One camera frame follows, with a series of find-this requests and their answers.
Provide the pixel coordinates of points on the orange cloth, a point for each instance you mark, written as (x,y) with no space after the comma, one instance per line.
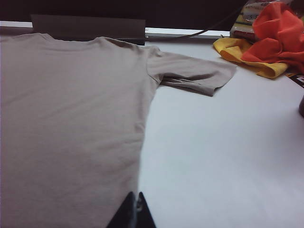
(280,35)

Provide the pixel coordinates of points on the dark grey box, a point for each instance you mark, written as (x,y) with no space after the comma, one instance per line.
(88,26)

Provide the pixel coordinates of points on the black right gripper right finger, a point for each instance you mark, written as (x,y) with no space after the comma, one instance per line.
(146,216)

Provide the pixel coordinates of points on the yellow cloth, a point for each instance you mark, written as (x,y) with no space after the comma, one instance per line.
(268,70)

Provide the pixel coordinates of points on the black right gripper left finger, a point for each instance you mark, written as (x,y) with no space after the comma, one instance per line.
(126,213)

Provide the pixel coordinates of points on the clear printed snack bag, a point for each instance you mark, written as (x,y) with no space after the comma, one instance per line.
(247,14)

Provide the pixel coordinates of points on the dark round object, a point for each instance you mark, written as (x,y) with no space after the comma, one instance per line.
(302,105)

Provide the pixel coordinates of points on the black printed package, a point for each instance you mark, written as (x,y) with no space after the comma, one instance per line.
(298,80)

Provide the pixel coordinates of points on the beige T-shirt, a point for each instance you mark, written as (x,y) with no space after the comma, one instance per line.
(71,107)

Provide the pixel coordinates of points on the grey fabric desk partition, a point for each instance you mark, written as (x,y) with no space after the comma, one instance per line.
(142,9)

